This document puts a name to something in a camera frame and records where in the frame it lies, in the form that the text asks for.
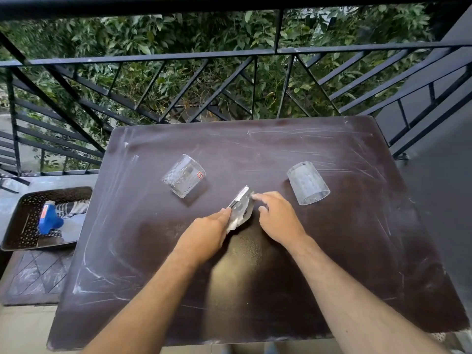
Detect person's right forearm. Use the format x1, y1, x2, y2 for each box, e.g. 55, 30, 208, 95
291, 235, 451, 354

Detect green leafy trees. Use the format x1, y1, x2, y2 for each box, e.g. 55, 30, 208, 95
0, 3, 439, 173

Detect person's left hand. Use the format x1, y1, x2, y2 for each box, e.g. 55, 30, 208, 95
171, 208, 232, 268

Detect striped cloth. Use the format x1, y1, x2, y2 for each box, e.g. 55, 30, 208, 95
55, 200, 91, 220

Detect clear textured glass tumbler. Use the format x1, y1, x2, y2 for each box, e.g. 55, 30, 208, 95
286, 161, 331, 206

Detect person's left forearm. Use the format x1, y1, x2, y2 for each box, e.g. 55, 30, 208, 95
80, 247, 198, 354

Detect black metal balcony railing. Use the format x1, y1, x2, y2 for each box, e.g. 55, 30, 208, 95
0, 0, 472, 178

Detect person's right hand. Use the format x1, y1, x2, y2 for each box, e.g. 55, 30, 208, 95
251, 191, 312, 252

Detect black perforated tray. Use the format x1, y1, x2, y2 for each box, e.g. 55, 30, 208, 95
0, 186, 93, 252

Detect clear glass with red sticker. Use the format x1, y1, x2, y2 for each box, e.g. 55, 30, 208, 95
161, 154, 207, 199

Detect dark patterned doormat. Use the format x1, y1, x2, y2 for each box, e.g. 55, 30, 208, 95
1, 248, 75, 307

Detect blue spray bottle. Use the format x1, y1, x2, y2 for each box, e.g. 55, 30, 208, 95
38, 201, 65, 235

